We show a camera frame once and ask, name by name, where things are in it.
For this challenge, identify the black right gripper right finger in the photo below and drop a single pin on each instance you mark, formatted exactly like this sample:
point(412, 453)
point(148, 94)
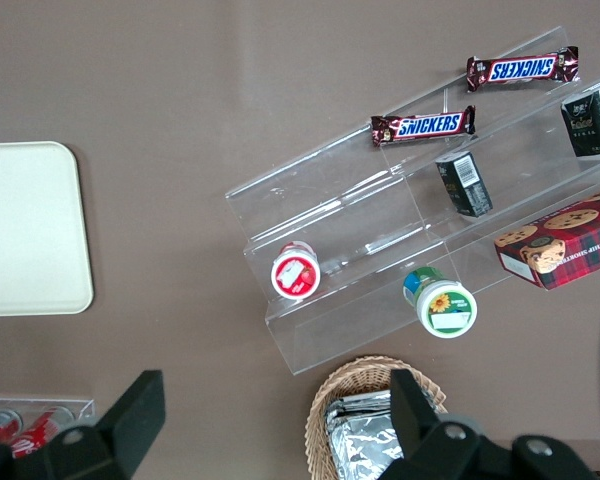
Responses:
point(415, 420)

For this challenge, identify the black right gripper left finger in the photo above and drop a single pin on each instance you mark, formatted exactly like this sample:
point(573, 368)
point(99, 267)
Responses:
point(125, 430)

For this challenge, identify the light wicker basket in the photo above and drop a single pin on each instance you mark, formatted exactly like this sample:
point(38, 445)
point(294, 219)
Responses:
point(320, 415)

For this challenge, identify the beige plastic tray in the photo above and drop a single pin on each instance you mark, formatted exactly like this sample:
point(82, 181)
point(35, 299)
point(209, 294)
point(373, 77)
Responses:
point(30, 225)

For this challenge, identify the clear acrylic bottle rack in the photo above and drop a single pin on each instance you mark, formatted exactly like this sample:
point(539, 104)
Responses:
point(87, 407)

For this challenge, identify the foil wrapped packet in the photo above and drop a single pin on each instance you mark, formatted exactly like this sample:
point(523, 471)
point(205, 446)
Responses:
point(333, 407)
point(365, 445)

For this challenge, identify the green sunflower lid cup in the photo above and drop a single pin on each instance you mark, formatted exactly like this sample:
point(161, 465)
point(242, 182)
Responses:
point(445, 310)

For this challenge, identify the red lid yoghurt cup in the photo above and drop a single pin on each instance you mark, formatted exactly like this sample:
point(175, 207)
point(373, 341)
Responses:
point(296, 275)

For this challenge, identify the clear acrylic tiered shelf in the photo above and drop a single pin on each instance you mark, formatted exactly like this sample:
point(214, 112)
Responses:
point(340, 220)

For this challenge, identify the red tartan cookie box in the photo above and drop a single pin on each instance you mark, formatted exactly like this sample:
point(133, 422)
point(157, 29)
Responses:
point(570, 245)

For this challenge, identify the dark green small carton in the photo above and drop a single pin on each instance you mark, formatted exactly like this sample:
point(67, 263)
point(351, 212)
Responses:
point(592, 122)
point(464, 184)

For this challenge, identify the Snickers chocolate bar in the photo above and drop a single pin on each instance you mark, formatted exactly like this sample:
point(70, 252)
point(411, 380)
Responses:
point(522, 69)
point(425, 126)

